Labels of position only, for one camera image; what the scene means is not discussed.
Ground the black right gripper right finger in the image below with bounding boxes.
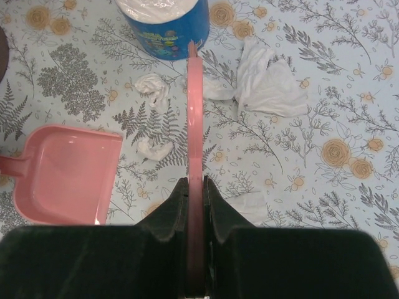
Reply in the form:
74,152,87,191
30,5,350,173
203,179,392,298

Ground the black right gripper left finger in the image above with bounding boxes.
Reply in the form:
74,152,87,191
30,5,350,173
1,178,188,298

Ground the pink hand brush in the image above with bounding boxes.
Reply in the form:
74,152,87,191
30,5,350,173
185,41,205,298

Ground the pink dustpan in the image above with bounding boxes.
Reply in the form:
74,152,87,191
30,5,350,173
1,125,123,225

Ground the white paper scrap by bin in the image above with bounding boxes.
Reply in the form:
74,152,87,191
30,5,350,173
226,191,267,226

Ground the white paper scrap under gripper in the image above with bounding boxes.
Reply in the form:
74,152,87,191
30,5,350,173
137,137,173,161

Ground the floral table mat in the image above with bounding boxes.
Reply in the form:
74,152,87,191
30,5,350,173
1,1,398,272

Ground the small white scrap near roll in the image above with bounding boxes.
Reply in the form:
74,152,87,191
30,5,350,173
134,73,170,114

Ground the crumpled white paper scrap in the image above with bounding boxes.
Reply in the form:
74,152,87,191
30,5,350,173
202,37,309,118

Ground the brown trash bin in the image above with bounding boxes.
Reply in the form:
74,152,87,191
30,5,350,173
0,27,9,82

